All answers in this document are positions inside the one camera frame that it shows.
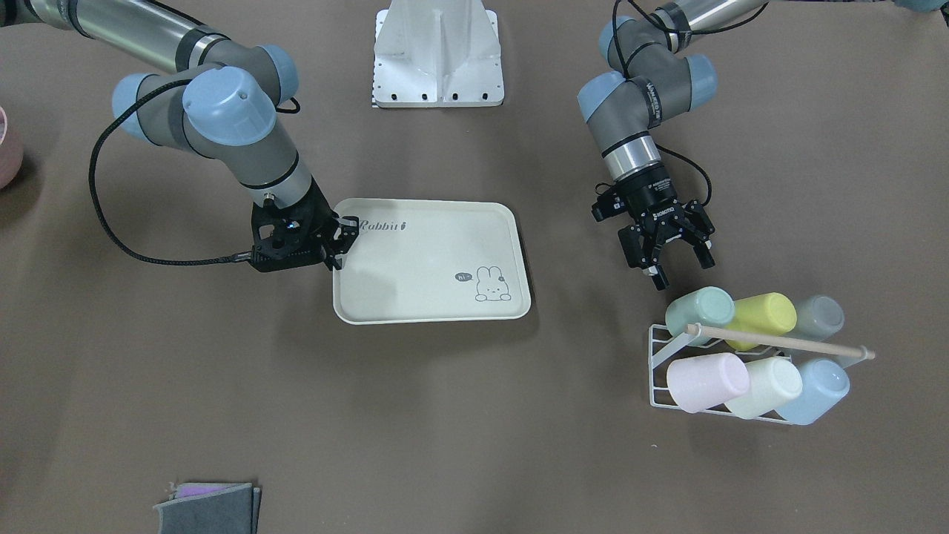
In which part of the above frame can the cream rabbit tray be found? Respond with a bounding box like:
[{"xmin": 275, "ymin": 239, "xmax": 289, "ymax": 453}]
[{"xmin": 333, "ymin": 197, "xmax": 532, "ymax": 325}]

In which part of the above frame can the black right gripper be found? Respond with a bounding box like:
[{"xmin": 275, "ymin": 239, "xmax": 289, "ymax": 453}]
[{"xmin": 251, "ymin": 182, "xmax": 360, "ymax": 271}]

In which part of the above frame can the grey cup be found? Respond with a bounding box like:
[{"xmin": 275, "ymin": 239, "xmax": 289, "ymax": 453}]
[{"xmin": 787, "ymin": 294, "xmax": 845, "ymax": 342}]

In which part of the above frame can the wooden rack handle rod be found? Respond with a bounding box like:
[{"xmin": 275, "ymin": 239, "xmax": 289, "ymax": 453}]
[{"xmin": 684, "ymin": 323, "xmax": 876, "ymax": 362}]

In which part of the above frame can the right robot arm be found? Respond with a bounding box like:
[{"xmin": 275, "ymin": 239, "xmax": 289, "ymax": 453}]
[{"xmin": 2, "ymin": 1, "xmax": 360, "ymax": 271}]

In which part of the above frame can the cream white cup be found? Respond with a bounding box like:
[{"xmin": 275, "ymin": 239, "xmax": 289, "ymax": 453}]
[{"xmin": 724, "ymin": 356, "xmax": 803, "ymax": 419}]

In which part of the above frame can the pink bowl with ice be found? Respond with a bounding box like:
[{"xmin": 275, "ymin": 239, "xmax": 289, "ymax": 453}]
[{"xmin": 1, "ymin": 108, "xmax": 24, "ymax": 189}]

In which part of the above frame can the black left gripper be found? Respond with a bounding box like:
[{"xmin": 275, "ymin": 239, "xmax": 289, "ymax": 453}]
[{"xmin": 615, "ymin": 165, "xmax": 715, "ymax": 291}]

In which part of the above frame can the light blue cup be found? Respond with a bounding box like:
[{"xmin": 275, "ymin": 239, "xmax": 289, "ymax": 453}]
[{"xmin": 774, "ymin": 358, "xmax": 851, "ymax": 426}]

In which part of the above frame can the mint green cup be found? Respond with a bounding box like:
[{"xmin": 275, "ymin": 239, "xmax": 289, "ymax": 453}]
[{"xmin": 665, "ymin": 286, "xmax": 736, "ymax": 337}]

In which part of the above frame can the yellow cup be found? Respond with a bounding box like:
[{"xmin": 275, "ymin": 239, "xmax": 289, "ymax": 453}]
[{"xmin": 725, "ymin": 293, "xmax": 797, "ymax": 337}]

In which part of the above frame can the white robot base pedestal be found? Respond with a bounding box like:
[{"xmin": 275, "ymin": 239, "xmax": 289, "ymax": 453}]
[{"xmin": 371, "ymin": 1, "xmax": 505, "ymax": 108}]

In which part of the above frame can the pink cup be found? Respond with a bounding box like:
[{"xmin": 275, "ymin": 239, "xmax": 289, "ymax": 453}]
[{"xmin": 667, "ymin": 352, "xmax": 750, "ymax": 413}]

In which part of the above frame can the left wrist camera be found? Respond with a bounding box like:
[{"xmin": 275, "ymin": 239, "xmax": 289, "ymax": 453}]
[{"xmin": 591, "ymin": 182, "xmax": 626, "ymax": 223}]

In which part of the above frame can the white wire cup rack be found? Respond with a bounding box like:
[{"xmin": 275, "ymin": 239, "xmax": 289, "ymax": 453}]
[{"xmin": 649, "ymin": 323, "xmax": 868, "ymax": 426}]

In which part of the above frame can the grey folded cloth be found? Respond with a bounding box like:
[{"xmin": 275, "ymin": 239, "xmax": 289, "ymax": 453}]
[{"xmin": 153, "ymin": 482, "xmax": 262, "ymax": 533}]

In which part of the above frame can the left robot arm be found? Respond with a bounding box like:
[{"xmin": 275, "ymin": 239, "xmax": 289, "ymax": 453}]
[{"xmin": 578, "ymin": 1, "xmax": 766, "ymax": 290}]

